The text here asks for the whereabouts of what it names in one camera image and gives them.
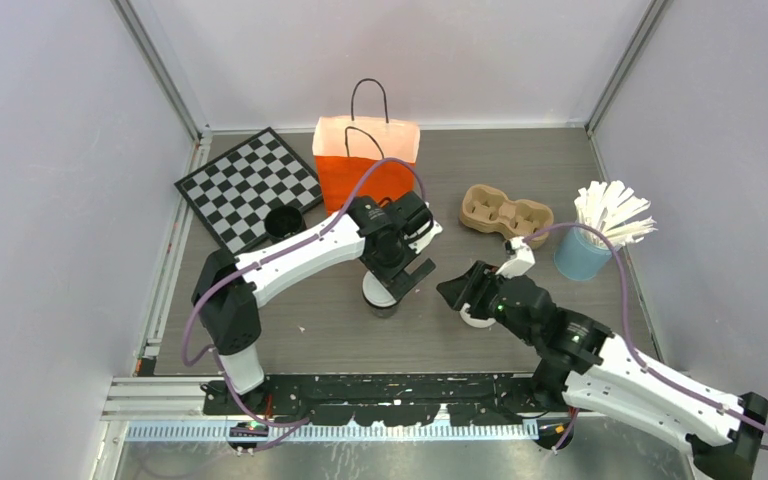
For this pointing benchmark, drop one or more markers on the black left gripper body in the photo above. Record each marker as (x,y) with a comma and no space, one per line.
(392,261)

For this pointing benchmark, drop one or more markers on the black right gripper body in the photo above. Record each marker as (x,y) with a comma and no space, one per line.
(496,310)

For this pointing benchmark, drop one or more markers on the white plastic cup lid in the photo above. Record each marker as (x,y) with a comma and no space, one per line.
(375,293)

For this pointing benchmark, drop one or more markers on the dark translucent coffee cup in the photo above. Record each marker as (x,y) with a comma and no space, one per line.
(384,312)

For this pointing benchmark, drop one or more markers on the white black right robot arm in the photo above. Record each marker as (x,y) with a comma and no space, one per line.
(585,365)

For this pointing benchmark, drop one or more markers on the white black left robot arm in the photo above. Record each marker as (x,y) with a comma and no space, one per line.
(231,291)

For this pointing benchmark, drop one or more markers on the white lid stack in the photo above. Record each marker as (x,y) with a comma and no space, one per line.
(478,323)

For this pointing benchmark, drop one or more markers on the blue cup holder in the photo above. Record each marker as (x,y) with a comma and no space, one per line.
(579,259)

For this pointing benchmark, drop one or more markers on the orange paper bag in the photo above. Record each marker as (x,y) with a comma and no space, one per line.
(346,146)

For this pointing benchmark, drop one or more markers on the cardboard cup carrier tray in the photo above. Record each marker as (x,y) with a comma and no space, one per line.
(489,210)

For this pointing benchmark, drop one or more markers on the black cup stack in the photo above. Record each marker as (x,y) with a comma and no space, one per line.
(283,222)

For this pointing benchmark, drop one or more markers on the black white chessboard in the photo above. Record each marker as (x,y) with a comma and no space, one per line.
(232,194)

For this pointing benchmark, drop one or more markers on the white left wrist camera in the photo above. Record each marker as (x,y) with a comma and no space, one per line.
(426,237)

